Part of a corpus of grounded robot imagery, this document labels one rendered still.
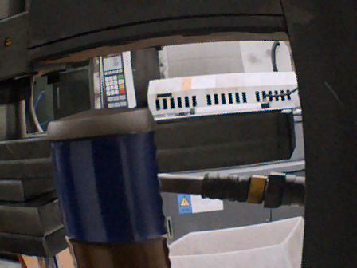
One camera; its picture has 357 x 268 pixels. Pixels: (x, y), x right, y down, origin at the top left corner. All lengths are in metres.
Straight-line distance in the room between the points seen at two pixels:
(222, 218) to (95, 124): 4.86
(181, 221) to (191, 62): 2.22
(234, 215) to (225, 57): 2.18
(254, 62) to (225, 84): 0.38
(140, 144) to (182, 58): 6.86
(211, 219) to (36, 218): 4.66
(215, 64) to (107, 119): 6.75
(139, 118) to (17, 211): 0.23
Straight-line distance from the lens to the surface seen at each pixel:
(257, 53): 5.62
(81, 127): 0.27
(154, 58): 5.85
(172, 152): 0.49
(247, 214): 5.09
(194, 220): 5.16
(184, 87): 5.39
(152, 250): 0.28
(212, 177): 0.61
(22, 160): 0.52
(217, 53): 7.01
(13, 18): 0.52
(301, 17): 0.46
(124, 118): 0.27
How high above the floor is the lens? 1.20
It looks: 3 degrees down
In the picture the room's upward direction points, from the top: 6 degrees counter-clockwise
